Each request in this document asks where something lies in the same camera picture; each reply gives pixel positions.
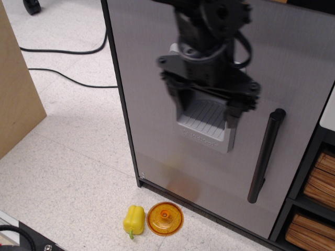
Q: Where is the brown cardboard panel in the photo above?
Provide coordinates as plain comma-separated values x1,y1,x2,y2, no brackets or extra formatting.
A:
1,3,47,157

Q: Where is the grey toy fridge door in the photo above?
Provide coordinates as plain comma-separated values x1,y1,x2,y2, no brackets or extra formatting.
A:
106,0,335,239

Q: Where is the orange translucent lid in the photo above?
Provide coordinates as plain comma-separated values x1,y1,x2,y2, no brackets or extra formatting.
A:
147,202,184,236

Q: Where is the upper wicker basket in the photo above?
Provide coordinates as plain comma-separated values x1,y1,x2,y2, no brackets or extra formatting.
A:
303,150,334,210

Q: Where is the black door handle bar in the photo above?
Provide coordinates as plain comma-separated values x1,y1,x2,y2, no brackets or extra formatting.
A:
247,108,286,204

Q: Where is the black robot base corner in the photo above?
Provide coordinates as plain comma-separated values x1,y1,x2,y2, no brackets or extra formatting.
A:
0,220,66,251

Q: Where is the yellow toy bell pepper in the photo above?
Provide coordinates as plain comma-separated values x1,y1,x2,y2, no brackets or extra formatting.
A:
123,205,146,239

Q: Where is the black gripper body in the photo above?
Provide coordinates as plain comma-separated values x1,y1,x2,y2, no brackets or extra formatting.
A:
157,41,260,105

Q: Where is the grey ice dispenser panel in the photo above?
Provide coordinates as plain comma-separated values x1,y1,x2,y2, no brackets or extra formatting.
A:
169,43,236,154

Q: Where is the dark grey fridge cabinet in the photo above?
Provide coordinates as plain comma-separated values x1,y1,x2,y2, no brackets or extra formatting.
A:
100,0,335,251

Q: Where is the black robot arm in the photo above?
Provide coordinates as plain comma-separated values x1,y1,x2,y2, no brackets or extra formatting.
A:
157,1,260,128

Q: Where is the black floor cable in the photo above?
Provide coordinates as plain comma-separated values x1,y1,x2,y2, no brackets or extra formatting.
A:
19,28,118,89

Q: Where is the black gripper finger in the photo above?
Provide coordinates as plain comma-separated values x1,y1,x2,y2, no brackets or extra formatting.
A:
161,74,195,118
225,100,258,129

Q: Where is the black caster wheel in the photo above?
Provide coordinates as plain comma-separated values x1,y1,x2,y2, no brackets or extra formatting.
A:
23,0,41,15

